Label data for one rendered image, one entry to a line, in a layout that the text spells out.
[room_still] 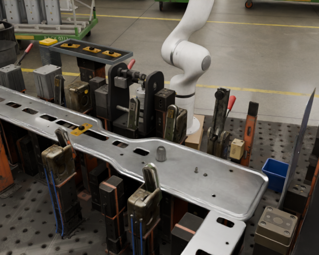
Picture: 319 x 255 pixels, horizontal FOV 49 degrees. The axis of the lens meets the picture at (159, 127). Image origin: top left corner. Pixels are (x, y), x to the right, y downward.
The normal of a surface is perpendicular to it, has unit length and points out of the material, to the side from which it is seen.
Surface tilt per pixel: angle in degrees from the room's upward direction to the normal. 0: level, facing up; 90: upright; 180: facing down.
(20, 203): 0
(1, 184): 90
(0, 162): 90
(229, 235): 0
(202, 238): 0
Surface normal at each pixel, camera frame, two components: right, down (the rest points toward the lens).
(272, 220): 0.00, -0.85
